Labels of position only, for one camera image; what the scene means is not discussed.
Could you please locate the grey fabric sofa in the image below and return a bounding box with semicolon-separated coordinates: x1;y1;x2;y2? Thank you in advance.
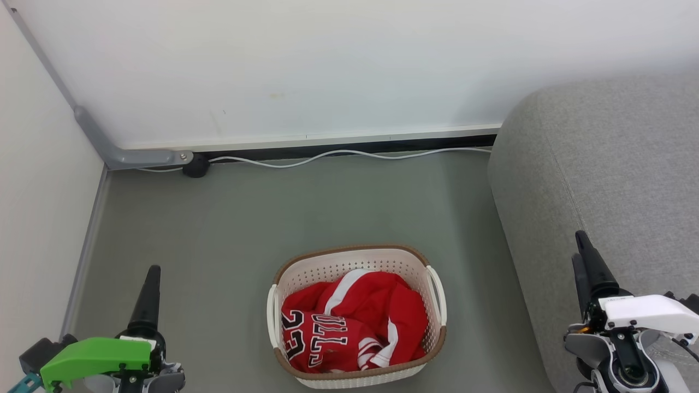
487;70;699;393

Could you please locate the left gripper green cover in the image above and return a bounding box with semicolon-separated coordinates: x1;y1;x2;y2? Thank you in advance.
40;265;165;392

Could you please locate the black round floor foot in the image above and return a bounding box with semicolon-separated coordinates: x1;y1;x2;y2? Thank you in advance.
182;153;211;178

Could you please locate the teal cable connector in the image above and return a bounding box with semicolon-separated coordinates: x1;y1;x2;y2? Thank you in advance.
7;373;43;393

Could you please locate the white power cable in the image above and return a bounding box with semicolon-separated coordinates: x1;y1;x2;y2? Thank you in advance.
135;146;492;174

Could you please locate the cream perforated laundry basket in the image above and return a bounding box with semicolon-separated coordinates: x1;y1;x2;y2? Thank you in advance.
266;244;448;389

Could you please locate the red basketball jersey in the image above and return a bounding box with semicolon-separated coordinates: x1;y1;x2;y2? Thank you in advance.
281;269;429;374

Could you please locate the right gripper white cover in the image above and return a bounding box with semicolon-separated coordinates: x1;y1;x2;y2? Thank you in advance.
571;230;699;346

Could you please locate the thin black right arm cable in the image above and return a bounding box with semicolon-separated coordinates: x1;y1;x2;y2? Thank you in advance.
672;336;699;364

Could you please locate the grey metal frame bracket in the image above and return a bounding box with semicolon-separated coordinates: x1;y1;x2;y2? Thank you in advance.
4;4;195;171

